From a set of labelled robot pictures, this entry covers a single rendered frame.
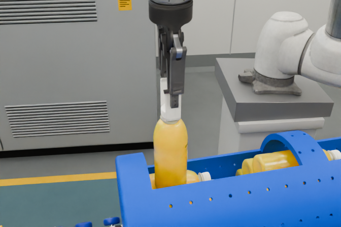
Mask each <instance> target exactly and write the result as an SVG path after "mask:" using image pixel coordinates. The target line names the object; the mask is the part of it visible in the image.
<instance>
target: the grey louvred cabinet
mask: <svg viewBox="0 0 341 227"><path fill-rule="evenodd" d="M148 1H149V0H0V158H16V157H32V156H48V155H65V154H81V153H97V152H113V151H122V150H138V149H154V144H153V134H154V129H155V126H156V124H157V84H156V41H155V24H154V23H153V22H151V21H150V19H149V2H148Z"/></svg>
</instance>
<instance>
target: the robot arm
mask: <svg viewBox="0 0 341 227"><path fill-rule="evenodd" d="M148 2H149V19H150V21H151V22H153V23H154V24H156V25H157V32H158V63H159V66H158V68H159V70H160V75H161V77H162V78H161V79H160V102H161V106H162V105H163V104H165V120H166V121H167V122H168V121H175V120H180V119H181V94H184V81H185V59H186V54H187V48H186V46H184V47H183V42H184V33H183V32H181V27H182V26H183V25H185V24H187V23H189V22H190V21H191V20H192V14H193V0H149V1H148ZM295 75H301V76H303V77H306V78H308V79H310V80H313V81H315V82H318V83H322V84H325V85H328V86H332V87H336V88H341V0H331V2H330V7H329V12H328V17H327V22H326V24H325V25H323V26H322V27H321V28H320V29H319V30H318V31H317V33H314V32H313V31H311V30H310V29H308V23H307V21H306V20H305V19H304V18H303V17H302V16H301V15H299V14H298V13H294V12H277V13H275V14H273V15H272V16H271V18H270V19H269V20H268V21H267V22H266V24H265V25H264V27H263V29H262V31H261V34H260V37H259V40H258V44H257V48H256V54H255V63H254V68H253V69H251V68H246V69H244V73H240V74H239V75H238V80H239V81H242V82H247V83H251V85H252V87H253V93H255V94H293V95H301V93H302V89H301V88H299V87H298V86H297V84H296V83H295V81H294V77H295Z"/></svg>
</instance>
